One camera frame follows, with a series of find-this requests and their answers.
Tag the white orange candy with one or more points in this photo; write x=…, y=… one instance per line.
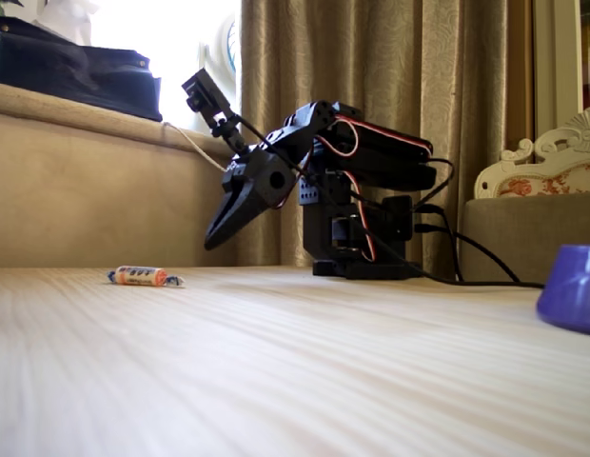
x=140, y=276

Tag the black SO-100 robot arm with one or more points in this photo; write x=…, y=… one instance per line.
x=380, y=157

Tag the purple plastic bowl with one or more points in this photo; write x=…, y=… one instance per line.
x=571, y=295

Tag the white ornate window ornament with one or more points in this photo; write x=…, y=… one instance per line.
x=226, y=47

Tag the beige upholstered sofa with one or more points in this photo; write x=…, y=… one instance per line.
x=85, y=200

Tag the beige patterned curtain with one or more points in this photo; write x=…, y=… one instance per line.
x=418, y=71

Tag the black fabric bag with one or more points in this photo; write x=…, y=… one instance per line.
x=62, y=71

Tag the olive upholstered cushion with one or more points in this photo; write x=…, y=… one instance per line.
x=514, y=228

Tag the black webcam on gripper mount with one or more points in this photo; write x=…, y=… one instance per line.
x=207, y=93

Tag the white door frame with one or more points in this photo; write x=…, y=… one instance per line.
x=556, y=62

